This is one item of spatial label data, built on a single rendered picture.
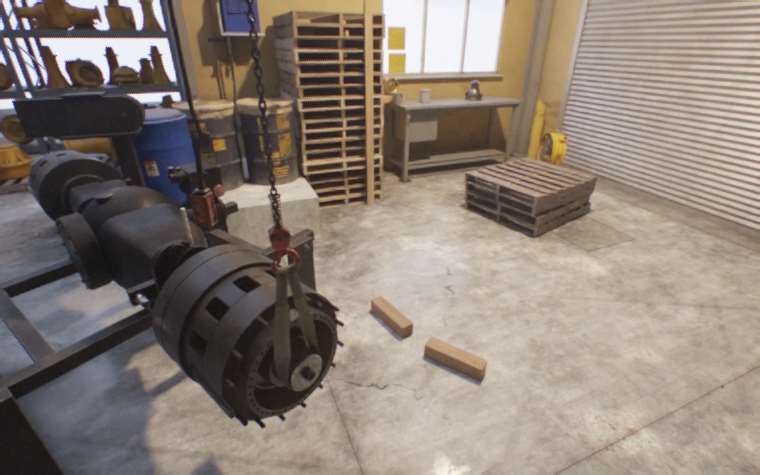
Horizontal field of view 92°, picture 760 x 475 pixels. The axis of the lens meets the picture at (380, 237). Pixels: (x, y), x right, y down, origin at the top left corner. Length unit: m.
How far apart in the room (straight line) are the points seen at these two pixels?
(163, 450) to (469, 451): 1.60
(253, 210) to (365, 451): 2.57
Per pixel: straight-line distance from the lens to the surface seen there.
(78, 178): 3.51
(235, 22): 5.39
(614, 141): 6.62
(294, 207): 4.01
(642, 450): 2.65
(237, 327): 1.34
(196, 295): 1.51
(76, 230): 2.47
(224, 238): 2.93
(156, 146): 3.90
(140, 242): 2.10
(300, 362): 1.38
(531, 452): 2.38
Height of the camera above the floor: 1.89
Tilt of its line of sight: 27 degrees down
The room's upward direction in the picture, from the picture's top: straight up
